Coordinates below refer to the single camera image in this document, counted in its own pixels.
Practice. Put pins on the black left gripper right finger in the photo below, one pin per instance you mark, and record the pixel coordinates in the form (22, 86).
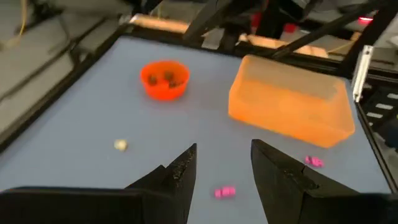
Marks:
(280, 180)

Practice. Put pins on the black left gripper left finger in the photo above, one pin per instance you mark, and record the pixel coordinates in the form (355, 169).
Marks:
(180, 186)

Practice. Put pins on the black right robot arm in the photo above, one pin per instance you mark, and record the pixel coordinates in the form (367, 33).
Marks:
(273, 15)

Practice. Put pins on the pink plastic skeleton hand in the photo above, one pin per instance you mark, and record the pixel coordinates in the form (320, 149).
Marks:
(314, 161)
(224, 192)

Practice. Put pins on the large orange plastic bin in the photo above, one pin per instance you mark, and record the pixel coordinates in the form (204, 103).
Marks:
(289, 115)

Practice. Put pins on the cream plastic skull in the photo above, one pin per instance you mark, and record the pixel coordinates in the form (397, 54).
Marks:
(120, 144)

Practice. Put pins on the orange round plastic bowl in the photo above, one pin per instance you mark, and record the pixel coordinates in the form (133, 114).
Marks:
(161, 91)

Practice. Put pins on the silver frame bracket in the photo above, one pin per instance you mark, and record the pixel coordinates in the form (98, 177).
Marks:
(360, 73)

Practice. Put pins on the black aluminium table frame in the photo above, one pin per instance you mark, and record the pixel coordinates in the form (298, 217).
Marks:
(46, 101)

